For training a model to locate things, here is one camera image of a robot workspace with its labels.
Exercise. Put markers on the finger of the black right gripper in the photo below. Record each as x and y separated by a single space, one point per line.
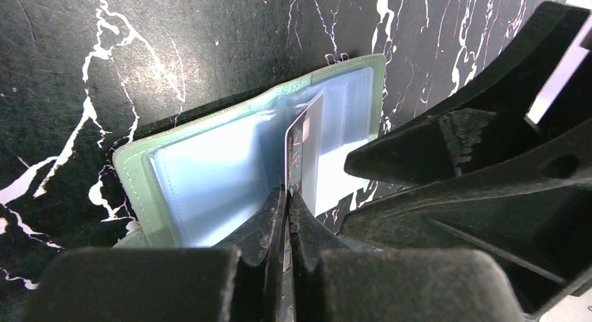
531 214
473 128

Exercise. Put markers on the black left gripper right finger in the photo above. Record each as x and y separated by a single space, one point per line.
333 282

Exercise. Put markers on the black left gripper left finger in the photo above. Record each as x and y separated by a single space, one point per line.
238 279

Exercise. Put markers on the black VIP chip card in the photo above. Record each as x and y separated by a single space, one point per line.
302 149

